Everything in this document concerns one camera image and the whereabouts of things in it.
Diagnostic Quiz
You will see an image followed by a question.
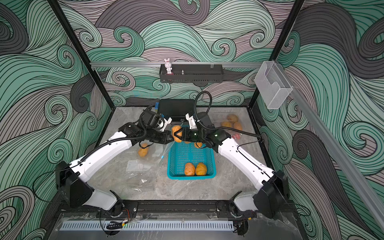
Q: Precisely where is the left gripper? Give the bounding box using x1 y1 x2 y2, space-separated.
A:
145 129 175 145

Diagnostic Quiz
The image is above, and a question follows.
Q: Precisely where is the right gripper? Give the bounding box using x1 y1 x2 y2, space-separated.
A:
176 127 207 143

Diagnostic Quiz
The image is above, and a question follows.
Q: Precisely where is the clear pink-zipper bag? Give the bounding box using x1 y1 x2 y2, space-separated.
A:
209 112 244 131

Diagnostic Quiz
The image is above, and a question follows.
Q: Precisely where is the clear blue-zipper bag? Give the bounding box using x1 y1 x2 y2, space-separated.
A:
126 141 175 192

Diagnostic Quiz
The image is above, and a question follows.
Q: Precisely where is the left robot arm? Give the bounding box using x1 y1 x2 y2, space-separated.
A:
54 107 174 218

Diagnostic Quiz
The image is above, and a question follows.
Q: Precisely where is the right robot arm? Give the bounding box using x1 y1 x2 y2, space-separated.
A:
174 91 289 218

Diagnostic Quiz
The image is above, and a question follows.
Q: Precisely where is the teal plastic basket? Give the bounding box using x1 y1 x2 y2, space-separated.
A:
167 142 217 180

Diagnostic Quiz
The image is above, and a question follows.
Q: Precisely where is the black aluminium case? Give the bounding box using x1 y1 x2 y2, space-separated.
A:
158 99 194 122

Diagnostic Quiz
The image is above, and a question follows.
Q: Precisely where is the pink small toy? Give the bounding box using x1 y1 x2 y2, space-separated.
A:
232 134 241 140

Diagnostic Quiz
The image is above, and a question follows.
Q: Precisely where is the white pink bunny figurine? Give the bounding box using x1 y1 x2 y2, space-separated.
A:
164 58 173 75

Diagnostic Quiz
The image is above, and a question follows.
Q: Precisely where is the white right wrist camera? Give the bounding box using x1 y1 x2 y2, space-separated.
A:
186 113 197 130

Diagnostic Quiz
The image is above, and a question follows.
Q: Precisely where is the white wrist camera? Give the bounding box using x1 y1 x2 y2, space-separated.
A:
186 113 197 130
159 117 172 132

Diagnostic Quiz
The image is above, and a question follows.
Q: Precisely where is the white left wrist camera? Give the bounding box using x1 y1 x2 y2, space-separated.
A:
159 117 172 132

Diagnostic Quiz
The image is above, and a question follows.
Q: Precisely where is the black wall shelf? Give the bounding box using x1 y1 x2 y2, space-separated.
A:
159 64 224 85

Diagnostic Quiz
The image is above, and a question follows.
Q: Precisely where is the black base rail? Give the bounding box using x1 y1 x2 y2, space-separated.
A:
64 199 259 215

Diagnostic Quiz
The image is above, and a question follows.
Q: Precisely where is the clear acrylic wall holder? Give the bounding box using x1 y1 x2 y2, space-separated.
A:
254 61 293 110

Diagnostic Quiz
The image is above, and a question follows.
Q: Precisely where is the white slotted cable duct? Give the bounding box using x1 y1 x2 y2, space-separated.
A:
59 220 234 232

